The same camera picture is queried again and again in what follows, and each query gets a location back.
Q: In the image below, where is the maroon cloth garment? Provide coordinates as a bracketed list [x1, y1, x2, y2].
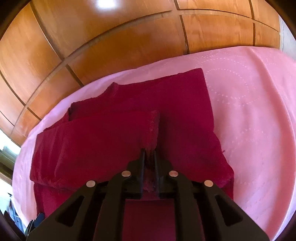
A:
[30, 68, 234, 240]

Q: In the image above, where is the pink bed sheet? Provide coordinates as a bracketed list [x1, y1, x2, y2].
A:
[12, 46, 295, 240]

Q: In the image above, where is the wooden panelled wardrobe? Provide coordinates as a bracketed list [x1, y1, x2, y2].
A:
[1, 0, 280, 145]

